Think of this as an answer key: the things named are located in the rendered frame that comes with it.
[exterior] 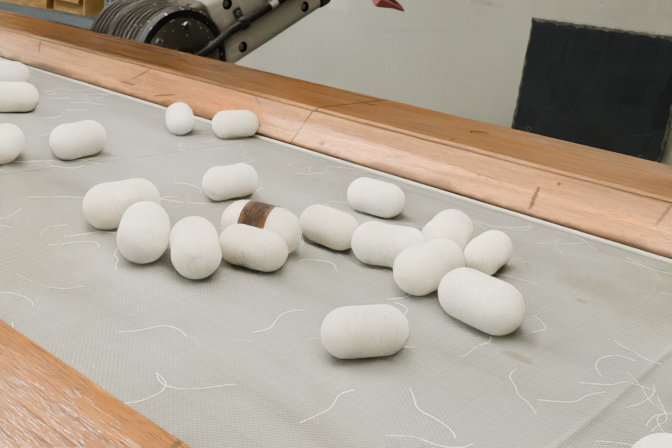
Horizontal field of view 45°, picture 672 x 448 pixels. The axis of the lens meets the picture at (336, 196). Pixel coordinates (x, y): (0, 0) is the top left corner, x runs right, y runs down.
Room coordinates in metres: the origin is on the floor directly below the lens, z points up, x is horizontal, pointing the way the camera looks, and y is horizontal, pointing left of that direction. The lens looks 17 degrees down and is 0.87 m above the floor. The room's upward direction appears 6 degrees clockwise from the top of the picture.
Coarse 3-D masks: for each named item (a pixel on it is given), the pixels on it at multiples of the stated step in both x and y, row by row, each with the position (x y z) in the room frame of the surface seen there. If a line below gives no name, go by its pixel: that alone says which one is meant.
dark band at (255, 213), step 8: (248, 208) 0.34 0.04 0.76; (256, 208) 0.34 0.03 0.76; (264, 208) 0.34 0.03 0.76; (272, 208) 0.34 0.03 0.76; (240, 216) 0.33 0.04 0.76; (248, 216) 0.33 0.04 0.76; (256, 216) 0.33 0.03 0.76; (264, 216) 0.33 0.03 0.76; (248, 224) 0.33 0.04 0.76; (256, 224) 0.33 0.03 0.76; (264, 224) 0.33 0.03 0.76
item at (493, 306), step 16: (464, 272) 0.29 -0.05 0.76; (480, 272) 0.29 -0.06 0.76; (448, 288) 0.28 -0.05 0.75; (464, 288) 0.28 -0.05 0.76; (480, 288) 0.28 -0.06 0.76; (496, 288) 0.28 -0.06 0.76; (512, 288) 0.28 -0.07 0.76; (448, 304) 0.28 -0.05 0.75; (464, 304) 0.28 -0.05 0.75; (480, 304) 0.27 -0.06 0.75; (496, 304) 0.27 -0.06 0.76; (512, 304) 0.27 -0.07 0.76; (464, 320) 0.28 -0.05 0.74; (480, 320) 0.27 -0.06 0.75; (496, 320) 0.27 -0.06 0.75; (512, 320) 0.27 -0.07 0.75
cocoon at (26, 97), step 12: (0, 84) 0.56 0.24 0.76; (12, 84) 0.56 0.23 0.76; (24, 84) 0.56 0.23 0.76; (0, 96) 0.55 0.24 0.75; (12, 96) 0.55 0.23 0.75; (24, 96) 0.56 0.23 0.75; (36, 96) 0.57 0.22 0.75; (0, 108) 0.55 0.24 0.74; (12, 108) 0.56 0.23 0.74; (24, 108) 0.56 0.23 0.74
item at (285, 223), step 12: (240, 204) 0.34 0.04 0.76; (228, 216) 0.34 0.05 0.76; (276, 216) 0.33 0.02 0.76; (288, 216) 0.33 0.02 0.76; (264, 228) 0.33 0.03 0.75; (276, 228) 0.33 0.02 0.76; (288, 228) 0.33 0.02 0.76; (300, 228) 0.34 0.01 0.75; (288, 240) 0.33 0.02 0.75; (288, 252) 0.33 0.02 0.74
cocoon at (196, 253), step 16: (176, 224) 0.32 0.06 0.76; (192, 224) 0.31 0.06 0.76; (208, 224) 0.32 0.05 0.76; (176, 240) 0.30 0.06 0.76; (192, 240) 0.30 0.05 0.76; (208, 240) 0.30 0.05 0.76; (176, 256) 0.29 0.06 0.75; (192, 256) 0.29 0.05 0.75; (208, 256) 0.29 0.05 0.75; (192, 272) 0.29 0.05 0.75; (208, 272) 0.30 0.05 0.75
